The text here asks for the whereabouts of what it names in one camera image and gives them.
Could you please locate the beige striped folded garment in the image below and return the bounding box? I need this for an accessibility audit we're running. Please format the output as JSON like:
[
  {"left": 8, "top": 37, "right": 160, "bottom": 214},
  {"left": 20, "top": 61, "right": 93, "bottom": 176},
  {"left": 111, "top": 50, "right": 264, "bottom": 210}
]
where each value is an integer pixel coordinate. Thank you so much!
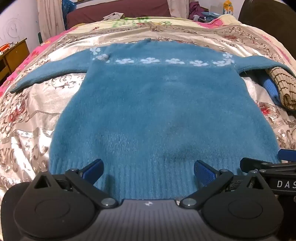
[{"left": 265, "top": 67, "right": 296, "bottom": 110}]

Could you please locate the silver floral bed quilt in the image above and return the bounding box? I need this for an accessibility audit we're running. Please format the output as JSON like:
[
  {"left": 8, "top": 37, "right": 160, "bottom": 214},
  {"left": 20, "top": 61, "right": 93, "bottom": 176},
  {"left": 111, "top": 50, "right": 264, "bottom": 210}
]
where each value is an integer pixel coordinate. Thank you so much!
[{"left": 0, "top": 16, "right": 296, "bottom": 200}]

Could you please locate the purple clothes pile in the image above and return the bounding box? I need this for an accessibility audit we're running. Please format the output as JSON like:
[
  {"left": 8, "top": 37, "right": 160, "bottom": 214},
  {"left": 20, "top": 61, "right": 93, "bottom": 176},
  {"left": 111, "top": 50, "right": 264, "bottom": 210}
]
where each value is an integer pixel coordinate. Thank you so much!
[{"left": 188, "top": 1, "right": 208, "bottom": 20}]

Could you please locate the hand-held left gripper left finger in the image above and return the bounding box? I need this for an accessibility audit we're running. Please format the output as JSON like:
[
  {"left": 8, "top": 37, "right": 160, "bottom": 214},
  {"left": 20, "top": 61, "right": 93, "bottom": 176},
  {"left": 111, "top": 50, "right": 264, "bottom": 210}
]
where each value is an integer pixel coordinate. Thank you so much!
[{"left": 21, "top": 159, "right": 119, "bottom": 208}]

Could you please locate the beige curtain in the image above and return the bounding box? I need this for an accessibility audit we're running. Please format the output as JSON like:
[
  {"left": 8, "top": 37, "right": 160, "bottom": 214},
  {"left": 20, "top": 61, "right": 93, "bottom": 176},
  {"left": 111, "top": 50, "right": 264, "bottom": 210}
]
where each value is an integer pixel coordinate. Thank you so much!
[
  {"left": 37, "top": 0, "right": 66, "bottom": 44},
  {"left": 166, "top": 0, "right": 191, "bottom": 19}
]

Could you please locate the maroon headboard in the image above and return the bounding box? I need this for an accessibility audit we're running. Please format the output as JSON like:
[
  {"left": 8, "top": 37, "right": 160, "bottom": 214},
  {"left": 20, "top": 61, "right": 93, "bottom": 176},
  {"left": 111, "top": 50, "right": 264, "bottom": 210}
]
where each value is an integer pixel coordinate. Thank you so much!
[{"left": 65, "top": 0, "right": 173, "bottom": 28}]

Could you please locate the yellow toy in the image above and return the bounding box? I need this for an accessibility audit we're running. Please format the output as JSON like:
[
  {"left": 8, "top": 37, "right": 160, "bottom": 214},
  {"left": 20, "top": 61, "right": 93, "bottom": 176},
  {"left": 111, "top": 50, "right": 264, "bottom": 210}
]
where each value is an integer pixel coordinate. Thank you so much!
[{"left": 222, "top": 0, "right": 234, "bottom": 15}]

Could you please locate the blue plastic bag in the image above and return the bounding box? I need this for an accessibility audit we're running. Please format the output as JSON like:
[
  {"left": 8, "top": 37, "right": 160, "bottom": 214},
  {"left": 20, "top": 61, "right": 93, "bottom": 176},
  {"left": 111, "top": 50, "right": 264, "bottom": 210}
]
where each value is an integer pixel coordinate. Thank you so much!
[{"left": 62, "top": 0, "right": 77, "bottom": 14}]

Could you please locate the dark chair back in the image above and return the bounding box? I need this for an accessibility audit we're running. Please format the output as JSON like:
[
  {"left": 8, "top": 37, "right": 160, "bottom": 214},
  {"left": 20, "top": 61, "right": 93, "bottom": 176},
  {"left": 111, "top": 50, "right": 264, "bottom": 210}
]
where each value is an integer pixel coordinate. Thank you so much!
[{"left": 238, "top": 0, "right": 296, "bottom": 42}]

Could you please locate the white crumpled cloth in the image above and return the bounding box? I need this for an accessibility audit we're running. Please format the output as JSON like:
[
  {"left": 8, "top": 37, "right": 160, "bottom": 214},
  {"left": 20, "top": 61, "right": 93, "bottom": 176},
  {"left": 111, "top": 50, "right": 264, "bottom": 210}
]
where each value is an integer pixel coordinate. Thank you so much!
[{"left": 103, "top": 13, "right": 124, "bottom": 21}]

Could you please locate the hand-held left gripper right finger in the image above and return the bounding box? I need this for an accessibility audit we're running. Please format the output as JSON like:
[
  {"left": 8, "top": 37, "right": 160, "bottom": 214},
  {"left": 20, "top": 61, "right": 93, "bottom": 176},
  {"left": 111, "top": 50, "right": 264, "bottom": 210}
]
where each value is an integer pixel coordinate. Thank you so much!
[{"left": 179, "top": 160, "right": 275, "bottom": 209}]

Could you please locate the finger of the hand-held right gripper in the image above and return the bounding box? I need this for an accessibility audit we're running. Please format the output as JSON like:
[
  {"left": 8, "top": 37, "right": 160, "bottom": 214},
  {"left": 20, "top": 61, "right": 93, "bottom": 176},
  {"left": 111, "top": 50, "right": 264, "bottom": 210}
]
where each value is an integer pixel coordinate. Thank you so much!
[
  {"left": 240, "top": 157, "right": 296, "bottom": 173},
  {"left": 278, "top": 149, "right": 296, "bottom": 161}
]

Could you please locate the wooden bedside cabinet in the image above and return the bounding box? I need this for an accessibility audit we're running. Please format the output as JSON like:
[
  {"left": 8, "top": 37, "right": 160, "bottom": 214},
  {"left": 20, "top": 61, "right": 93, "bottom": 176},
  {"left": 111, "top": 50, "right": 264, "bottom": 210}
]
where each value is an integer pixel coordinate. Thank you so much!
[{"left": 0, "top": 38, "right": 30, "bottom": 87}]

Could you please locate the bright blue folded knit garment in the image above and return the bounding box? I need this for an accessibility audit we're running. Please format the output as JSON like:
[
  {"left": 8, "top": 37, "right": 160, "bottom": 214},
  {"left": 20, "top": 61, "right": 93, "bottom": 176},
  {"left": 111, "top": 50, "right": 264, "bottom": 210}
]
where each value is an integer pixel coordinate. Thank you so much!
[{"left": 258, "top": 74, "right": 284, "bottom": 107}]

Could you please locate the teal flower-print sweater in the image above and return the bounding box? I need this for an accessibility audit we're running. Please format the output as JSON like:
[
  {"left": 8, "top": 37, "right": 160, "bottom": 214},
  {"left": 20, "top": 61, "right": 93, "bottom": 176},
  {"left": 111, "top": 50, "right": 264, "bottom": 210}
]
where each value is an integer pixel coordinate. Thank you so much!
[{"left": 10, "top": 38, "right": 296, "bottom": 201}]

